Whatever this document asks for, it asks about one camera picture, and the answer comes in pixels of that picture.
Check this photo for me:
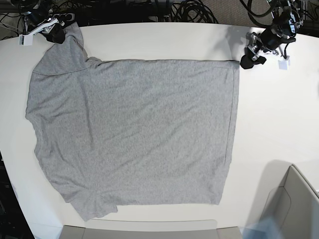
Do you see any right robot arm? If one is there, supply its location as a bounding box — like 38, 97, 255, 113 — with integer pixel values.
10, 0, 65, 46

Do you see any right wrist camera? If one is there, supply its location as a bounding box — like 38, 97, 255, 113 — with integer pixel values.
18, 34, 33, 46

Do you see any beige chair back bottom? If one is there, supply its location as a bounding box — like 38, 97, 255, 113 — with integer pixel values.
59, 219, 242, 239

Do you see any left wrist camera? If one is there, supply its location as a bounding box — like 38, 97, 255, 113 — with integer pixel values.
278, 56, 291, 70

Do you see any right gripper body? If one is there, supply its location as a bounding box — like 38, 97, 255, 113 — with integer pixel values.
24, 9, 51, 31

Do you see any grey T-shirt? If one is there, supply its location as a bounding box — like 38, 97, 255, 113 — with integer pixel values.
25, 24, 240, 221

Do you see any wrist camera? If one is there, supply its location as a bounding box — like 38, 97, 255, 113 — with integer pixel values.
18, 34, 33, 46
278, 56, 291, 70

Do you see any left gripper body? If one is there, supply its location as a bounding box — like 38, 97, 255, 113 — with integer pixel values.
259, 27, 287, 50

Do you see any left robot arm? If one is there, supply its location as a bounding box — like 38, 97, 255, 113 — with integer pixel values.
240, 0, 303, 69

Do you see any black cable bundle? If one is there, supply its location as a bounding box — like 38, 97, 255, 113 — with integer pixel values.
171, 0, 220, 24

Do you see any black power strip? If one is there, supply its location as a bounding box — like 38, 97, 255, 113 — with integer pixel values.
51, 12, 75, 22

